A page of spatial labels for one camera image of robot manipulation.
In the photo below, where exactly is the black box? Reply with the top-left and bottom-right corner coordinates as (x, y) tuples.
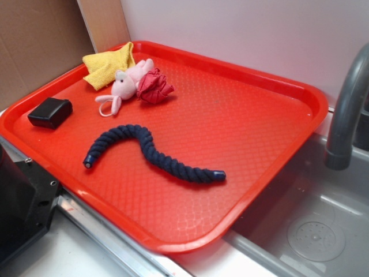
(28, 98), (73, 129)

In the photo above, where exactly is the red plastic tray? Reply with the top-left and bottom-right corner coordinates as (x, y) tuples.
(1, 42), (328, 254)

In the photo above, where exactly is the red crumpled cloth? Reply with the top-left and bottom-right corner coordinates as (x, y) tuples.
(137, 68), (175, 104)

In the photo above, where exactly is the pink plush pig toy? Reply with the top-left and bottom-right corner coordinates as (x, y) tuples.
(95, 58), (154, 117)

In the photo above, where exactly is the yellow cloth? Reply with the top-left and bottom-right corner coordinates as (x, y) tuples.
(82, 42), (135, 91)

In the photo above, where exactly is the grey sink basin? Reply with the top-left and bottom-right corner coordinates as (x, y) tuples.
(224, 135), (368, 276)

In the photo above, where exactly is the grey faucet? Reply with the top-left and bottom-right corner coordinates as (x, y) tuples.
(324, 44), (368, 170)

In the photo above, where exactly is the sink drain strainer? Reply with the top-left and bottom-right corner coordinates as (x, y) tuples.
(287, 220), (345, 262)

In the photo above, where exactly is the brown cardboard panel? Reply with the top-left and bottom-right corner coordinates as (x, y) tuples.
(1, 1), (130, 110)

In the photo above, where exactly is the dark blue twisted rope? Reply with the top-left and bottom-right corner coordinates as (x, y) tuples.
(82, 124), (227, 184)

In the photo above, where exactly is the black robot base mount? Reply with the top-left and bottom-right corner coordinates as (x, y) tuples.
(1, 147), (61, 268)

